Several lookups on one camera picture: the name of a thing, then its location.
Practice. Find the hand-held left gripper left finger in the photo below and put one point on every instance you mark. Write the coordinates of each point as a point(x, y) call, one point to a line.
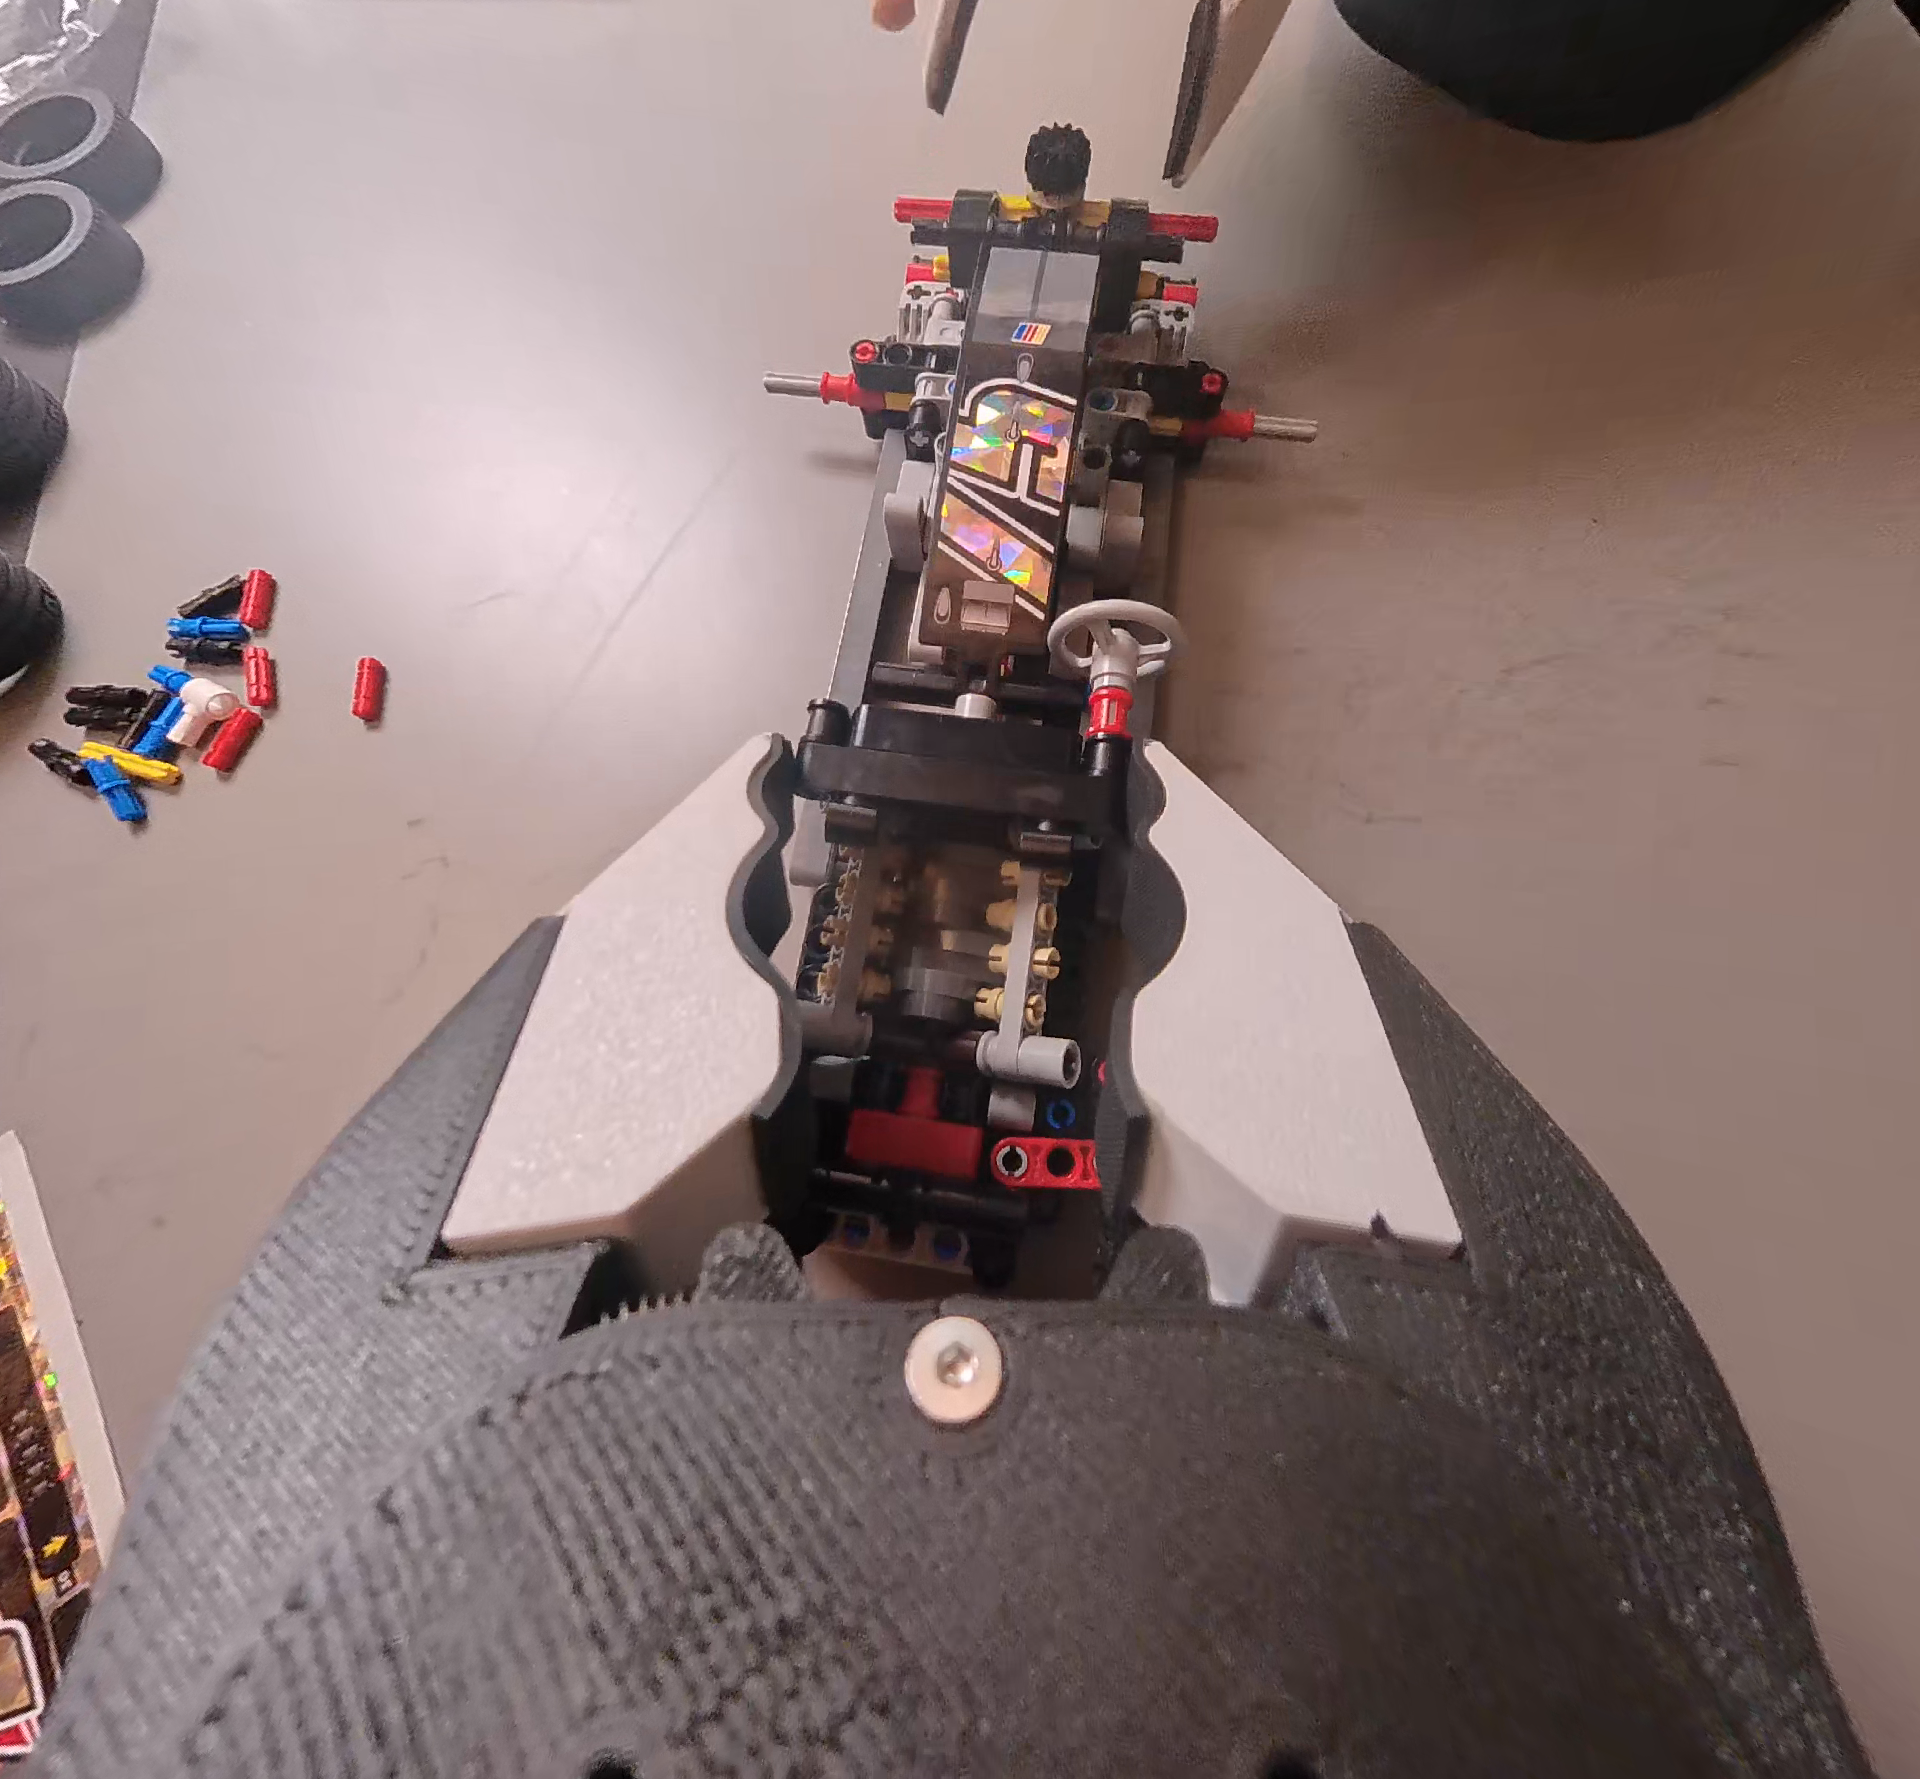
point(630, 1060)

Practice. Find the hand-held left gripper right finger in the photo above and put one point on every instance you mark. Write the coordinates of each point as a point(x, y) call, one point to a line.
point(1289, 1060)

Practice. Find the lego car chassis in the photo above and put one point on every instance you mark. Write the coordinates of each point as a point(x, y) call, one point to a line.
point(999, 473)

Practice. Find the pile of small lego pins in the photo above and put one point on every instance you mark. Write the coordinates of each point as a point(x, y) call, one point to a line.
point(181, 714)

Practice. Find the colourful sticker sheet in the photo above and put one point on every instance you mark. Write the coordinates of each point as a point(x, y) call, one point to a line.
point(45, 1435)

